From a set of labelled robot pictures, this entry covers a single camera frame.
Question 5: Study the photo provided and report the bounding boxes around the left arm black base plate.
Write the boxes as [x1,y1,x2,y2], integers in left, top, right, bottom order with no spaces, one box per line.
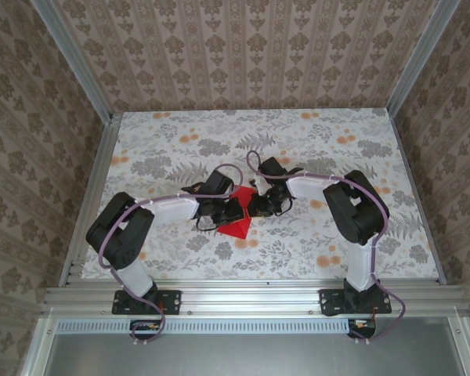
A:
[112,288,182,315]

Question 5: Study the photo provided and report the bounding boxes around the aluminium frame post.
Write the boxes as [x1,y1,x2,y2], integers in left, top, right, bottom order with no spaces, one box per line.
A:
[33,0,114,125]
[387,0,455,114]

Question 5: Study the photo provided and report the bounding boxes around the red square paper sheet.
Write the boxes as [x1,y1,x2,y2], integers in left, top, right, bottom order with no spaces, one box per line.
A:
[218,186,256,240]

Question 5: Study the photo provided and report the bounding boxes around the floral patterned table cover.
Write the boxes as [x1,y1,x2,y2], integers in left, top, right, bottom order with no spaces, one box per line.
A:
[80,109,442,281]

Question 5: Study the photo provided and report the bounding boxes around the slotted grey cable duct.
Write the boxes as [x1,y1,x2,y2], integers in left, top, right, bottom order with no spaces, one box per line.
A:
[56,317,353,334]

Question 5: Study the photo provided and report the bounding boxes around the grey metal sheet panel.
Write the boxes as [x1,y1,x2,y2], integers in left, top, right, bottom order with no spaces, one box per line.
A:
[46,331,465,376]

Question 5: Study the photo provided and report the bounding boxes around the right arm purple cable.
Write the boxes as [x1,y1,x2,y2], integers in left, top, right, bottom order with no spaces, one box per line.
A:
[245,150,407,345]

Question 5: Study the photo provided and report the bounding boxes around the right gripper thin black cable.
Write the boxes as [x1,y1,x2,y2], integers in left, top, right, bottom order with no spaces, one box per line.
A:
[272,197,297,218]

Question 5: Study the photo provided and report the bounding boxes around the gripper thin black cable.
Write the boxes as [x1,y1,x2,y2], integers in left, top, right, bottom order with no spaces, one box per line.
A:
[272,197,297,218]
[195,215,222,233]

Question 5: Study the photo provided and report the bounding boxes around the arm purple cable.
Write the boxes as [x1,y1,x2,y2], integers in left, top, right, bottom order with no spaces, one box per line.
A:
[245,150,407,345]
[99,163,247,348]

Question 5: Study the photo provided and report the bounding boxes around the wide aluminium frame rail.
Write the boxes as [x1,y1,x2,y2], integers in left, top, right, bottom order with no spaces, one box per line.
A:
[42,280,469,316]

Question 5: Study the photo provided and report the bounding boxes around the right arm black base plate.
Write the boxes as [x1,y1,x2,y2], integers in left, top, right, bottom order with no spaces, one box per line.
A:
[319,288,392,316]

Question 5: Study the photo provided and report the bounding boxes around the left gripper thin black cable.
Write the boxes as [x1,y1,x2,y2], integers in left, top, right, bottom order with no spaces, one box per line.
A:
[195,215,222,233]

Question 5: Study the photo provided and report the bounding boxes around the aluminium side rail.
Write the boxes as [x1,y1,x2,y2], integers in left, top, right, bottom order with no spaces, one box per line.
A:
[58,111,122,287]
[387,109,448,286]

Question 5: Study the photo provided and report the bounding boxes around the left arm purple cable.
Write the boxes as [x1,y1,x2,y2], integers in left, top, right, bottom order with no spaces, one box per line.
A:
[99,163,247,348]

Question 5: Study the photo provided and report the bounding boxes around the aluminium lower frame rail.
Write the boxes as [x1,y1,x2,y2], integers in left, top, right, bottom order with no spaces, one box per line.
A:
[20,317,60,376]
[447,316,470,376]

